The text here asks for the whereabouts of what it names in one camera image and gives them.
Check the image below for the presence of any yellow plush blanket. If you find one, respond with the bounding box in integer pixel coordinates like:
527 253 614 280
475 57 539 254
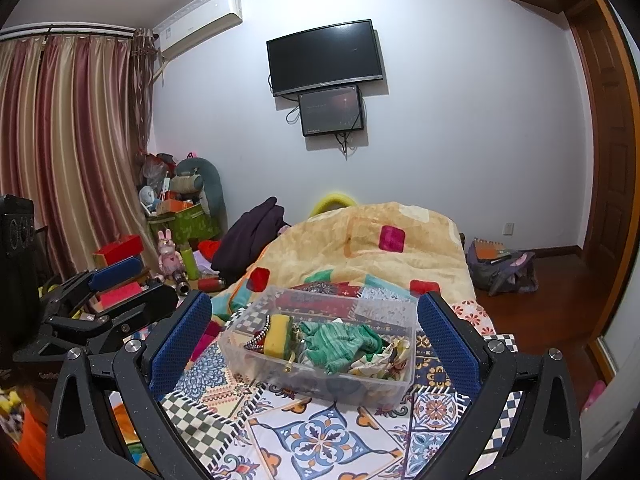
212 201 476 317

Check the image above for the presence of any small black wall monitor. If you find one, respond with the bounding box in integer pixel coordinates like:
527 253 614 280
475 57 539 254
298 84 365 137

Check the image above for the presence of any wooden door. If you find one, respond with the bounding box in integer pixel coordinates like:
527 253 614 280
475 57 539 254
570 5 635 267

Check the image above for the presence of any green storage box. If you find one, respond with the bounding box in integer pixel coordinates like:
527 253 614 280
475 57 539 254
147 205 221 248

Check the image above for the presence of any grey plush pillow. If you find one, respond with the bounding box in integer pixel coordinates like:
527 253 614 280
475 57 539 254
175 156 226 226

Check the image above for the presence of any large black wall television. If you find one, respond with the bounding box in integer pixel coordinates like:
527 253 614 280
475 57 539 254
266 19 386 97

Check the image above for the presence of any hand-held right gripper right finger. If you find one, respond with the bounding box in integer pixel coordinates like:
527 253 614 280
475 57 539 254
416 290 584 480

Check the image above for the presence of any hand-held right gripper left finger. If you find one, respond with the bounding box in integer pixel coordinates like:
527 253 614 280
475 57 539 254
45 290 214 480

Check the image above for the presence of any floral print cloth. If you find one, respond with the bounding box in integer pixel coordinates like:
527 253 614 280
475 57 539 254
350 337 413 378

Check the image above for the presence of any pink box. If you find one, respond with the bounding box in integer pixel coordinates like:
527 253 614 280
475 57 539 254
99 282 144 312

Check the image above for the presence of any green bottle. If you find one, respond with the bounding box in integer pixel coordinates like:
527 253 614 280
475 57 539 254
180 246 198 281

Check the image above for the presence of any grey purple backpack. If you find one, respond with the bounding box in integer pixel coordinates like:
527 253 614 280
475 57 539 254
466 237 540 297

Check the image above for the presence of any green knitted scarf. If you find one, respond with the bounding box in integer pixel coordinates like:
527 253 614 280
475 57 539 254
300 321 385 376

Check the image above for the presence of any patterned tile print bed cover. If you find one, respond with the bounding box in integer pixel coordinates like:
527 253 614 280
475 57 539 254
107 300 526 480

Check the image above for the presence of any red box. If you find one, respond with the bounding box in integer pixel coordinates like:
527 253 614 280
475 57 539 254
92 235 145 268

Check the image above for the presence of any black speaker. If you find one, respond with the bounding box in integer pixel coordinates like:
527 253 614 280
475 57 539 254
0 195 37 313

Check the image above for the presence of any striped red curtain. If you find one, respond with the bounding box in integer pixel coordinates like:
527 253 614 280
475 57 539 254
0 27 161 281

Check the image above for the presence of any clear plastic storage box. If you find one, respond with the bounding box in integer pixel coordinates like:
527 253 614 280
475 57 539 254
220 285 420 407

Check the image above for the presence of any pink bunny toy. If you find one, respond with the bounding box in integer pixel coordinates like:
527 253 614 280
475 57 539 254
157 229 185 276

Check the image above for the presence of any white air conditioner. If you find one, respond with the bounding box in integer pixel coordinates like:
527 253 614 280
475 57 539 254
152 0 244 58

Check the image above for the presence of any curtain rod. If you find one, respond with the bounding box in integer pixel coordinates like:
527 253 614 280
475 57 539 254
0 22 138 41

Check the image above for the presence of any yellow pouch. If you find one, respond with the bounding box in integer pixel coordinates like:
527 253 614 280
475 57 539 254
263 314 297 359

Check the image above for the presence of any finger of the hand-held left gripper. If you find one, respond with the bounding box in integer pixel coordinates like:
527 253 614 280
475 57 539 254
42 282 180 343
39 256 143 318

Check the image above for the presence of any dark purple garment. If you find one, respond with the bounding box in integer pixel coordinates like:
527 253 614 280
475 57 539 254
210 196 291 286

